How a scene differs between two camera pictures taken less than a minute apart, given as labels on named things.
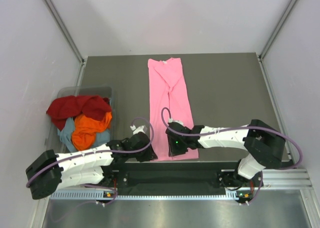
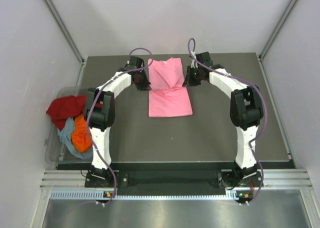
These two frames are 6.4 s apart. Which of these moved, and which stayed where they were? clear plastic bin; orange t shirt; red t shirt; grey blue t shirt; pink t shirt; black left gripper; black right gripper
Moved: black left gripper; black right gripper; pink t shirt
Stayed: clear plastic bin; orange t shirt; grey blue t shirt; red t shirt
